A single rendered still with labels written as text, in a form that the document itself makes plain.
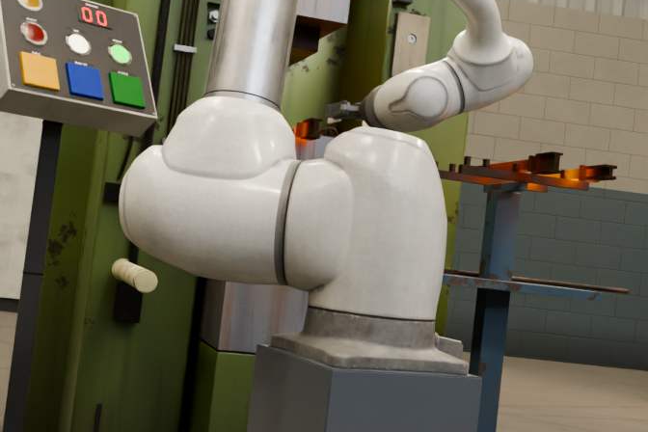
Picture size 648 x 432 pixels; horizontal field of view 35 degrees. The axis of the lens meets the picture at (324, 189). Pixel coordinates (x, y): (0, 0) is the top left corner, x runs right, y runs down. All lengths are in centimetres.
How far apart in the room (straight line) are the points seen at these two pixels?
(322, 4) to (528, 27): 652
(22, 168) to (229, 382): 554
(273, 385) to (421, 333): 19
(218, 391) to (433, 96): 95
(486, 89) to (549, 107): 709
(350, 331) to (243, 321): 120
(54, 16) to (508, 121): 682
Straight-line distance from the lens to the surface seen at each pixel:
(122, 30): 230
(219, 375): 234
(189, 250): 121
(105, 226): 248
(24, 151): 776
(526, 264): 876
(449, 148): 271
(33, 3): 221
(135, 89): 221
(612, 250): 903
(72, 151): 292
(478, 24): 175
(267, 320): 235
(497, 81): 181
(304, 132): 241
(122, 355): 251
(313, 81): 295
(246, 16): 129
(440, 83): 172
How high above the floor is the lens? 73
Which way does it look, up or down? 3 degrees up
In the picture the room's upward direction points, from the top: 7 degrees clockwise
